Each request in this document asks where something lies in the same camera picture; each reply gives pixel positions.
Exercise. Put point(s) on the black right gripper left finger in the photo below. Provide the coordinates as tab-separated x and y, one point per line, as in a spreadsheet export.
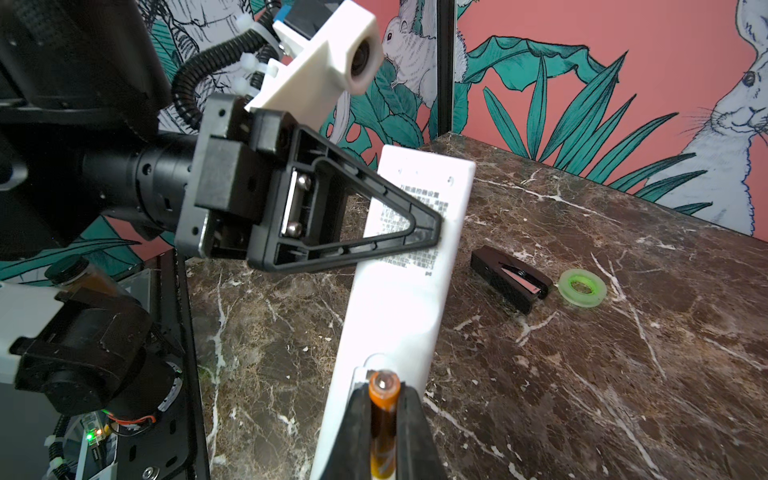
350	454

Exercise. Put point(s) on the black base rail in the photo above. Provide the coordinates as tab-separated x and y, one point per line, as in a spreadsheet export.
174	445

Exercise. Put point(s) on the green tape roll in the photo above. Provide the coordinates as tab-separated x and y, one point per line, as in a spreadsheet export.
582	288

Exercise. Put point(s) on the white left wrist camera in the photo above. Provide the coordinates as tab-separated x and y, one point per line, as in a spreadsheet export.
333	52

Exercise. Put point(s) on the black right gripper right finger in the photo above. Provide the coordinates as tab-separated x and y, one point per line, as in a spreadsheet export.
416	453

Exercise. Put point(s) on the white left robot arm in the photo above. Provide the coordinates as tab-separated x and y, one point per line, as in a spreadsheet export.
91	125

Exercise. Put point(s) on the black enclosure corner post left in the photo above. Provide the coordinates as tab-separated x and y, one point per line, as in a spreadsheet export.
445	16

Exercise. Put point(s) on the orange battery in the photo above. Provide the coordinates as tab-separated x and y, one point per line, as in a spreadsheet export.
384	389

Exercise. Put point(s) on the black stapler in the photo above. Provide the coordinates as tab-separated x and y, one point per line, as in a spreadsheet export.
519	283

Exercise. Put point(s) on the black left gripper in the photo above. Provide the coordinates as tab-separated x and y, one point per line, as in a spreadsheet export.
268	190

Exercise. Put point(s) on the white remote control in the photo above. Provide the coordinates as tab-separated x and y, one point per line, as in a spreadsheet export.
397	302

